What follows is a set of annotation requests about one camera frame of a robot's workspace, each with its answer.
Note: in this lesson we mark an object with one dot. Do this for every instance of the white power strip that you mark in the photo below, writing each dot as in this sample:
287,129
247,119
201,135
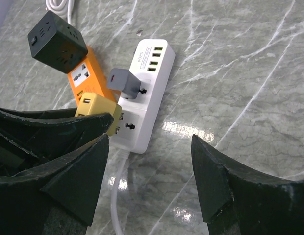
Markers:
151,64

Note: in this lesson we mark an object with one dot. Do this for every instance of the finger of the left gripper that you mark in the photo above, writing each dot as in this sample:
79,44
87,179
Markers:
32,138

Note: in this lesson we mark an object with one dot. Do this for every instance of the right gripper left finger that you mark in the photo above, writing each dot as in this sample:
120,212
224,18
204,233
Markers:
55,198

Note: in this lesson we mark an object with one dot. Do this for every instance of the grey plug adapter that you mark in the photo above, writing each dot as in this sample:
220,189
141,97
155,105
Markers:
125,82

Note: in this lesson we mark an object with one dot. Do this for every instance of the yellow plug adapter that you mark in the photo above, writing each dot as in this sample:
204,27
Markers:
93,103

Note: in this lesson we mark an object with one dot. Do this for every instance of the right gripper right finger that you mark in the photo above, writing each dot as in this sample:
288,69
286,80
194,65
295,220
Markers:
238,200

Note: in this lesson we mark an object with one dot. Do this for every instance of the black cube power adapter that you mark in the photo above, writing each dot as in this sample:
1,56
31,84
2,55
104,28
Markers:
56,43

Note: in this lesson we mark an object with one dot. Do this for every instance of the orange power strip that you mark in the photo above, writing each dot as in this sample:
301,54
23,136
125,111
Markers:
87,76

